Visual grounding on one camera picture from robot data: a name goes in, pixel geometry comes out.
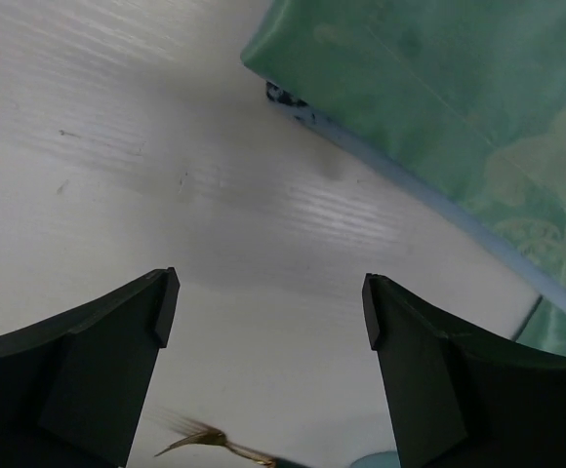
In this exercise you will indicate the gold fork dark handle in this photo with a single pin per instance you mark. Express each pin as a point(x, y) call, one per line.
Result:
point(198, 433)

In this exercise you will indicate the light blue ceramic mug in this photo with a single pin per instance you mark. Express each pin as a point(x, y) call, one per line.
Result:
point(384, 459)

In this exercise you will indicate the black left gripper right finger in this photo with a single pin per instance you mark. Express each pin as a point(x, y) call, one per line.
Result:
point(461, 396)

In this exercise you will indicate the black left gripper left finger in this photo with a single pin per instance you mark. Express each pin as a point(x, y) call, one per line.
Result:
point(72, 386)

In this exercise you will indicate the teal green cloth napkin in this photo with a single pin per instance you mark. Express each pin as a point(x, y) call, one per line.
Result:
point(463, 103)

